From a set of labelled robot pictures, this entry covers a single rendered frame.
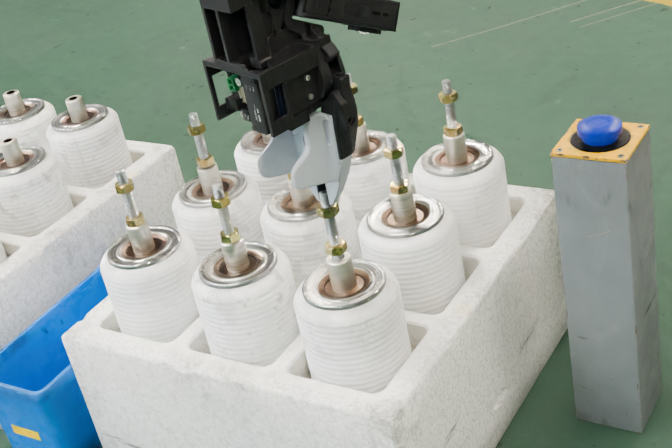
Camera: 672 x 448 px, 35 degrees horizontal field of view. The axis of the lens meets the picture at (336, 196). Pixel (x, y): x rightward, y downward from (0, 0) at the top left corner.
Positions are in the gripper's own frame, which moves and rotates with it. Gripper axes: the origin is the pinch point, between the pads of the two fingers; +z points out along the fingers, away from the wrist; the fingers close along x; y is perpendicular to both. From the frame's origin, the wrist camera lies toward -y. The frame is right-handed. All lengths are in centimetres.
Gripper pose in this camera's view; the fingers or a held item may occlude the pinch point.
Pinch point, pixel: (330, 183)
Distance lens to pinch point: 91.5
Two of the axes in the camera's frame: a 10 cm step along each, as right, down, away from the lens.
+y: -7.1, 4.5, -5.4
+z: 1.8, 8.6, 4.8
